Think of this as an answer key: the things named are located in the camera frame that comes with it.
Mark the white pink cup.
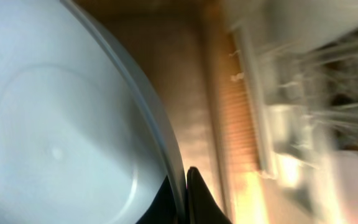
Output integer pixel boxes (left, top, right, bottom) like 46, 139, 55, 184
329, 151, 358, 223

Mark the dark blue plate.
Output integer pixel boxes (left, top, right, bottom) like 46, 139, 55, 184
0, 0, 186, 224

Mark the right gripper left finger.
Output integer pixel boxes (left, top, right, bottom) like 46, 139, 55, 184
136, 177, 177, 224

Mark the grey dishwasher rack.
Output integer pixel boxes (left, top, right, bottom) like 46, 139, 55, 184
222, 0, 358, 224

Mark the brown serving tray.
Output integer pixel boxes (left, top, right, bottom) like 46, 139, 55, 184
76, 0, 227, 212

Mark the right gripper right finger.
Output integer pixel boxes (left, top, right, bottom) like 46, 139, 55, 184
186, 167, 231, 224

